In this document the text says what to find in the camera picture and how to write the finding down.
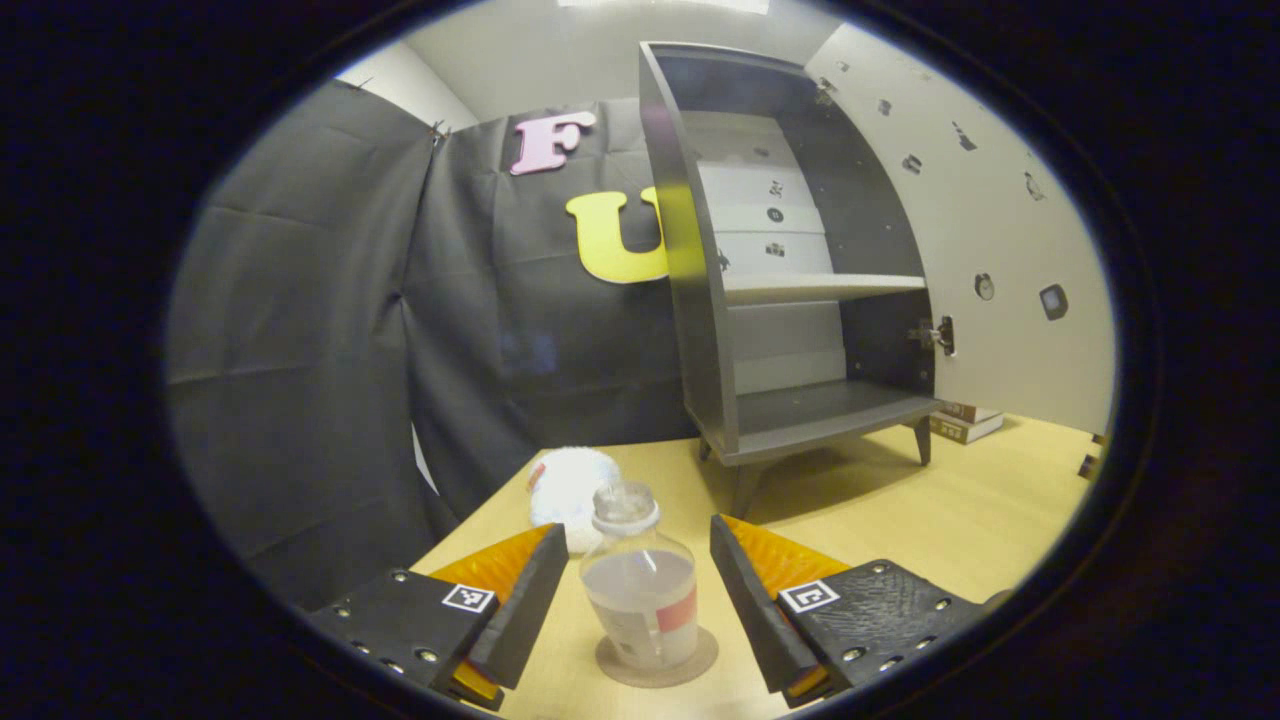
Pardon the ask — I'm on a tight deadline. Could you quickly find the dark grey cabinet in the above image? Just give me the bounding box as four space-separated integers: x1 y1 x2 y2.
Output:
638 42 946 493

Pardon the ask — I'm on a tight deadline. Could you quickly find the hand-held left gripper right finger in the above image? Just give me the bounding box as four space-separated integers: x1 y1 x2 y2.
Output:
710 513 991 707

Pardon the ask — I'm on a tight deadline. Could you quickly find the beige cabinet door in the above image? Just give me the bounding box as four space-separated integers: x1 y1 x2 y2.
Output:
805 22 1116 436

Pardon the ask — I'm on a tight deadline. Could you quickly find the metal door hinge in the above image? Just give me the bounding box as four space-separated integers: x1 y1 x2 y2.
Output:
908 315 956 358

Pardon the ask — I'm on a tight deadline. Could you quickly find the grey cabinet shelf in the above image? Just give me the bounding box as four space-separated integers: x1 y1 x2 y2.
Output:
722 273 928 307

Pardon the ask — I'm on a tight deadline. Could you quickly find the round brown coaster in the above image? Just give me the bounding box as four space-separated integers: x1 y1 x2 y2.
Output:
595 625 719 689

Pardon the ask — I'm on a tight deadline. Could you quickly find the grey-brown book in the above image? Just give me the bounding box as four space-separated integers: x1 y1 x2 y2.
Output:
930 413 1006 446

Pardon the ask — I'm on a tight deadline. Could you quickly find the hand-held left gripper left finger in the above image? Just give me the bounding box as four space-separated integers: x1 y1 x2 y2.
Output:
305 522 569 711

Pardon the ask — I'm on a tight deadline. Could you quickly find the clear bottle with red label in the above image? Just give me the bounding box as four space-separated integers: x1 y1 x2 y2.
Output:
580 482 699 671

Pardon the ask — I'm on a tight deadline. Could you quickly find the black backdrop cloth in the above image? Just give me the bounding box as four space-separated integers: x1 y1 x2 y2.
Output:
165 80 701 611

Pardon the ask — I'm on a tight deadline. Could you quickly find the white plush toy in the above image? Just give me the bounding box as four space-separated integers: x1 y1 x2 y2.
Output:
527 447 623 554

